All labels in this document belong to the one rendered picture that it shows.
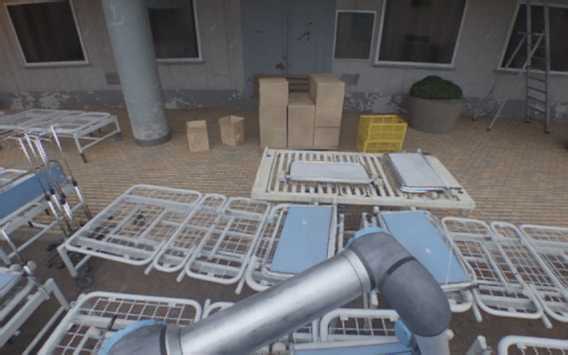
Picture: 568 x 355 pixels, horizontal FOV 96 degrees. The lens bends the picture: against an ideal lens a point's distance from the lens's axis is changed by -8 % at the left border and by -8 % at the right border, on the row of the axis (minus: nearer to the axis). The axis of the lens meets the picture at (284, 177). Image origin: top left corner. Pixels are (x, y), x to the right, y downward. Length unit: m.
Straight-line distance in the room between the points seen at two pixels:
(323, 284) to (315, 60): 5.91
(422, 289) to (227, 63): 6.24
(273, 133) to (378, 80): 3.26
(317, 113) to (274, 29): 2.68
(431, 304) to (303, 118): 3.66
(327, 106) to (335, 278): 3.62
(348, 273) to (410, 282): 0.13
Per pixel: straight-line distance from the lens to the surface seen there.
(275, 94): 4.00
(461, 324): 2.56
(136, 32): 4.82
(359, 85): 6.62
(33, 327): 2.82
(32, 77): 9.12
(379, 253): 0.70
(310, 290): 0.65
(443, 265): 2.05
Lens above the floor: 1.89
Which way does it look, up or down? 30 degrees down
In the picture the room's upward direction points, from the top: straight up
